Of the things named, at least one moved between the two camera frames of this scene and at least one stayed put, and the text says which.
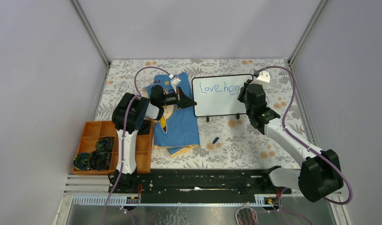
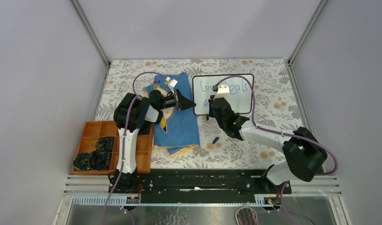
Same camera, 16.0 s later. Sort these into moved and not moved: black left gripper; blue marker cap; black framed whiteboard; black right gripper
Moved: black right gripper
Not moved: blue marker cap; black framed whiteboard; black left gripper
